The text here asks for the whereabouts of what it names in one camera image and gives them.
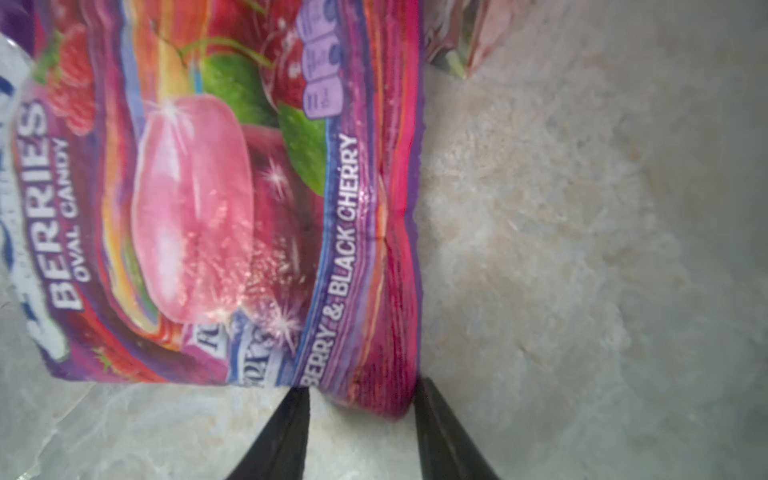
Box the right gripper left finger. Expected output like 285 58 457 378
227 388 310 480

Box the purple Fox's candy bag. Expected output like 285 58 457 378
1 1 423 418

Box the floral paper bag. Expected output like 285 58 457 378
423 0 533 79

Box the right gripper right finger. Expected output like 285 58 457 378
413 377 500 480

